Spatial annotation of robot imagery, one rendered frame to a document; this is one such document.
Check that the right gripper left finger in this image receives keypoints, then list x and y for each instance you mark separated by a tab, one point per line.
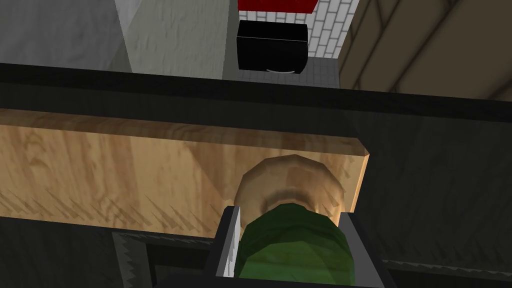
226	244

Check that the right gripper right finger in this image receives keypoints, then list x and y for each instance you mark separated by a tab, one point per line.
362	252

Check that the tan and green knob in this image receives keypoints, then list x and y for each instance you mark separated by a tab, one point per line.
292	224

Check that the light wooden drawer front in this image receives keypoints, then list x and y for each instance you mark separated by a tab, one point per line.
120	176

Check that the dark cabinet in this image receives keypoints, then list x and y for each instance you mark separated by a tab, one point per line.
432	192

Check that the black appliance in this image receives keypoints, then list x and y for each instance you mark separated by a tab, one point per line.
272	47

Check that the brown panelled door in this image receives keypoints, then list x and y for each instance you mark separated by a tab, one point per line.
432	44

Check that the red wall cabinet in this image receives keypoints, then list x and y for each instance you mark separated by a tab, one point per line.
277	5

